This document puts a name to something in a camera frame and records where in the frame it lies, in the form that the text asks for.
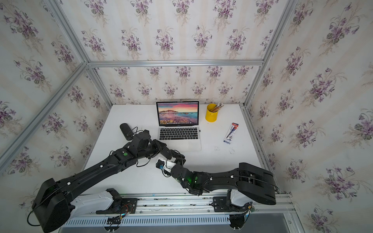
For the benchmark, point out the white vent grille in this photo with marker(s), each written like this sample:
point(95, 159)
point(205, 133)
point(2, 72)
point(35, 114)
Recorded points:
point(133, 221)

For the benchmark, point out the red blue pen box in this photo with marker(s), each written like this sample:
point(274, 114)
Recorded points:
point(231, 132)

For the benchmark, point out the aluminium cage frame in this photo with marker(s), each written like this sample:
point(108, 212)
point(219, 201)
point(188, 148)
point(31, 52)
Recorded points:
point(88, 66)

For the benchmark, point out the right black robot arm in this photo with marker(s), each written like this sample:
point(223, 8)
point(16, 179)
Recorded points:
point(254, 182)

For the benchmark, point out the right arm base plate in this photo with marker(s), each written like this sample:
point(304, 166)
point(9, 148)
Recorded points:
point(223, 204)

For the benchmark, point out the yellow pen cup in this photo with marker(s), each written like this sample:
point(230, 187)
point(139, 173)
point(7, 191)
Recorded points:
point(210, 115)

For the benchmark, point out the aluminium mounting rails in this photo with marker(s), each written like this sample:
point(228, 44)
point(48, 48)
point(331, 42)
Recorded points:
point(186, 203)

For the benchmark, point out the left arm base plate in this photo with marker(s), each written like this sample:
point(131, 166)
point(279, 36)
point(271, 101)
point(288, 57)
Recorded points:
point(123, 206)

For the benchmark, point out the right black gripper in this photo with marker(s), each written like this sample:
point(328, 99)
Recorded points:
point(179, 159)

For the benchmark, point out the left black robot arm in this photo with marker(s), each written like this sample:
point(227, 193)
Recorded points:
point(52, 204)

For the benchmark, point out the silver open laptop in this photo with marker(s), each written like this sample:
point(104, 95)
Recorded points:
point(179, 125)

